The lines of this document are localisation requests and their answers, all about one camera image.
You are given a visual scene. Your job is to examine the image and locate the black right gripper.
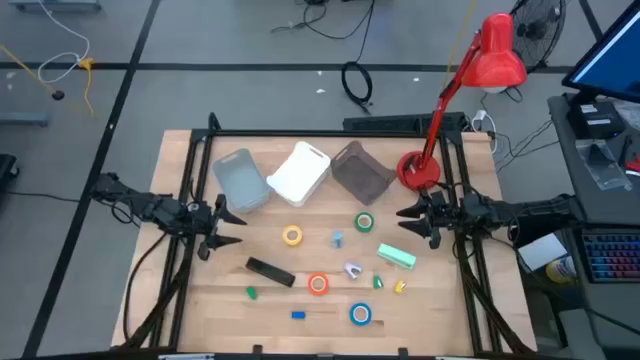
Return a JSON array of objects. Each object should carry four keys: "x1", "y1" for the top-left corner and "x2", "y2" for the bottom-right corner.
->
[{"x1": 397, "y1": 189, "x2": 466, "y2": 250}]

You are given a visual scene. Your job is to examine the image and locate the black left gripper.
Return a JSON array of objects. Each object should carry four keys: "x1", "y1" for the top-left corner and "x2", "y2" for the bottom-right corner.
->
[{"x1": 180, "y1": 194, "x2": 248, "y2": 262}]

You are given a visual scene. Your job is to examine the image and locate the mint green stapler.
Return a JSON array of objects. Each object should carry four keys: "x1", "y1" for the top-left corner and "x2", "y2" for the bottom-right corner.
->
[{"x1": 376, "y1": 242, "x2": 418, "y2": 271}]

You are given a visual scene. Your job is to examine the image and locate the yellow tape roll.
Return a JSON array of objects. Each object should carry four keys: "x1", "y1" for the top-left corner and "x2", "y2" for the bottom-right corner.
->
[{"x1": 281, "y1": 224, "x2": 304, "y2": 247}]

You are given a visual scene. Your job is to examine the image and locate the black stapler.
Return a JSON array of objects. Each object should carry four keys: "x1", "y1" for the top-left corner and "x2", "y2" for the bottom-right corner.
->
[{"x1": 244, "y1": 256, "x2": 297, "y2": 289}]

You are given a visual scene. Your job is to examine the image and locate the green tape roll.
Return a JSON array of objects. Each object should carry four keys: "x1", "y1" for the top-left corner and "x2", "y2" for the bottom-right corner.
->
[{"x1": 354, "y1": 211, "x2": 376, "y2": 234}]

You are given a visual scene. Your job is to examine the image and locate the orange tape roll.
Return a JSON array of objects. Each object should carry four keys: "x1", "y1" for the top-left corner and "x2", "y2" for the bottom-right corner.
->
[{"x1": 307, "y1": 272, "x2": 330, "y2": 297}]

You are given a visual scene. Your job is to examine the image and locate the blue tape roll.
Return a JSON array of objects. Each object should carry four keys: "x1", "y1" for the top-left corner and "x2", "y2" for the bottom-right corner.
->
[{"x1": 348, "y1": 302, "x2": 373, "y2": 327}]

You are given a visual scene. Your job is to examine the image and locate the grey plastic bin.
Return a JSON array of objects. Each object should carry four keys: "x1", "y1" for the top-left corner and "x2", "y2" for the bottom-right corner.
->
[{"x1": 210, "y1": 147, "x2": 271, "y2": 214}]

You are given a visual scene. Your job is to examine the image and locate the brown translucent plastic bin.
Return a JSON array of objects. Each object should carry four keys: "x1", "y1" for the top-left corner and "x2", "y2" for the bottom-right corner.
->
[{"x1": 329, "y1": 140, "x2": 398, "y2": 207}]

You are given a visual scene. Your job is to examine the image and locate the white plastic bin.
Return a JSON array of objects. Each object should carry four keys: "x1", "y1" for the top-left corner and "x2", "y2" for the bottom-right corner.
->
[{"x1": 265, "y1": 140, "x2": 332, "y2": 208}]

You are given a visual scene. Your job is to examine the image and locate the black power strip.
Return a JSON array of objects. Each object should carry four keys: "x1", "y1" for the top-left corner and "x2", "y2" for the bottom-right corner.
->
[{"x1": 342, "y1": 111, "x2": 472, "y2": 135}]

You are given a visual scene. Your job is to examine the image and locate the white power adapter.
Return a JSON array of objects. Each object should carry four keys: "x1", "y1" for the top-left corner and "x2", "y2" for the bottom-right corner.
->
[{"x1": 471, "y1": 108, "x2": 499, "y2": 155}]

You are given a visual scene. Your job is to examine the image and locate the white paper sheet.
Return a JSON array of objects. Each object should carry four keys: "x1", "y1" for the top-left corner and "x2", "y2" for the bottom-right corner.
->
[{"x1": 516, "y1": 232, "x2": 570, "y2": 273}]

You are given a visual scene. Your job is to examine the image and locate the yellow and blue container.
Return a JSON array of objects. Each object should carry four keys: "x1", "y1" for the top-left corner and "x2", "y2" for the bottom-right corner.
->
[{"x1": 544, "y1": 254, "x2": 578, "y2": 285}]

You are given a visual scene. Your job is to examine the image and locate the grey desk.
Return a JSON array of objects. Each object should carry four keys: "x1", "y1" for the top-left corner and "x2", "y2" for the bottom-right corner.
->
[{"x1": 547, "y1": 92, "x2": 640, "y2": 360}]

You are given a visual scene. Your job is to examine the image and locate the red desk lamp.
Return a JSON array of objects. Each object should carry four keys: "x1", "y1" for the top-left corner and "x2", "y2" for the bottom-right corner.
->
[{"x1": 396, "y1": 12, "x2": 529, "y2": 192}]

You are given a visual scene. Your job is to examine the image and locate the clear plastic bag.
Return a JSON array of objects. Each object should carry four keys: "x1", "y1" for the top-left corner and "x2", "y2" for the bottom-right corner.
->
[{"x1": 574, "y1": 138, "x2": 633, "y2": 193}]

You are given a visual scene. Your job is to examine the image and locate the backlit computer keyboard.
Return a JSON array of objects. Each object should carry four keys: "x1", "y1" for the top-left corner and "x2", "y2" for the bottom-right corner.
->
[{"x1": 581, "y1": 230, "x2": 640, "y2": 285}]

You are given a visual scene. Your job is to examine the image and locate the black mini computer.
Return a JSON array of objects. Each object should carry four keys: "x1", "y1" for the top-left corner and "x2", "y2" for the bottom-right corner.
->
[{"x1": 566, "y1": 100, "x2": 627, "y2": 141}]

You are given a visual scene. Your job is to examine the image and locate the black floor fan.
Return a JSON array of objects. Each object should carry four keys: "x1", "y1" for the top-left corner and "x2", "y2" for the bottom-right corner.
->
[{"x1": 508, "y1": 0, "x2": 570, "y2": 75}]

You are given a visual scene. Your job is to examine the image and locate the black chair base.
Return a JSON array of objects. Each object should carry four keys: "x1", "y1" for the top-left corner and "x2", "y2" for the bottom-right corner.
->
[{"x1": 0, "y1": 153, "x2": 21, "y2": 197}]

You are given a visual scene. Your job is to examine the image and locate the grey floor foot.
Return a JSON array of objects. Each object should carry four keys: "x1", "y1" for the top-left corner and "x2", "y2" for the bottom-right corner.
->
[{"x1": 0, "y1": 111, "x2": 50, "y2": 128}]

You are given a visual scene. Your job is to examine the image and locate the computer monitor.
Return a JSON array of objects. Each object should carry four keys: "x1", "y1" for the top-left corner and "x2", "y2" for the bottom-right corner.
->
[{"x1": 560, "y1": 0, "x2": 640, "y2": 105}]

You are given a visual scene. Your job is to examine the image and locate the grey cart base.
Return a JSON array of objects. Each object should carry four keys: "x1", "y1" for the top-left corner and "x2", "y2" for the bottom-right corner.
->
[{"x1": 8, "y1": 0, "x2": 103, "y2": 13}]

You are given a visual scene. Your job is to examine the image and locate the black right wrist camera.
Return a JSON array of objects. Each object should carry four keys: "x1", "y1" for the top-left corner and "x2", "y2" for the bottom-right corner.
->
[{"x1": 430, "y1": 192, "x2": 456, "y2": 219}]

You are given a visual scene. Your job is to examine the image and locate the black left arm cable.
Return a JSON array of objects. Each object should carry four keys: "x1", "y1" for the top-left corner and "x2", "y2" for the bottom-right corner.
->
[{"x1": 121, "y1": 230, "x2": 170, "y2": 347}]

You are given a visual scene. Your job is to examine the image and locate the coiled black floor cable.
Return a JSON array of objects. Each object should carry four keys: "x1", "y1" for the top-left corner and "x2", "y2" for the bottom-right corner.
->
[{"x1": 340, "y1": 60, "x2": 374, "y2": 116}]

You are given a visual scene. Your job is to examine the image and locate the yellow hanging cable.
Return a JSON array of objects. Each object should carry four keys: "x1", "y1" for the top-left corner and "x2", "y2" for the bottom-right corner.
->
[{"x1": 442, "y1": 0, "x2": 479, "y2": 94}]

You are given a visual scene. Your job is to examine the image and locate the long black floor cable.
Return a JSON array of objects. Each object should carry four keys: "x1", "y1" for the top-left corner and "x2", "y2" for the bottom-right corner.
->
[{"x1": 269, "y1": 0, "x2": 377, "y2": 65}]

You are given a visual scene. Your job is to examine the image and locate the yellow floor cable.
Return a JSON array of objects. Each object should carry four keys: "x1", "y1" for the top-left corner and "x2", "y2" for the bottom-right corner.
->
[{"x1": 0, "y1": 43, "x2": 97, "y2": 119}]

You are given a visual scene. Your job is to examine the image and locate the white floor cable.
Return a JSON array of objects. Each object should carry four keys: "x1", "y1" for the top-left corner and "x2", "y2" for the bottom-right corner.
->
[{"x1": 37, "y1": 0, "x2": 92, "y2": 85}]

